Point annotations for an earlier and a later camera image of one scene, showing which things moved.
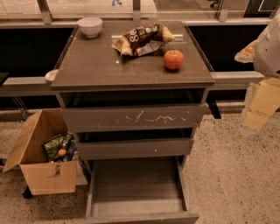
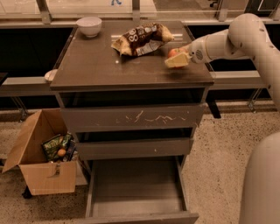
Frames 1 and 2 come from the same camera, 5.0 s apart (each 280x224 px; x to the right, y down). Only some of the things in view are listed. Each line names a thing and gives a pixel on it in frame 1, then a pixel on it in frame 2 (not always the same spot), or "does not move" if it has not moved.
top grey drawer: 134,118 does not move
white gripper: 269,52 to 197,50
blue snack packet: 71,147 does not move
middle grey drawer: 165,147 does not move
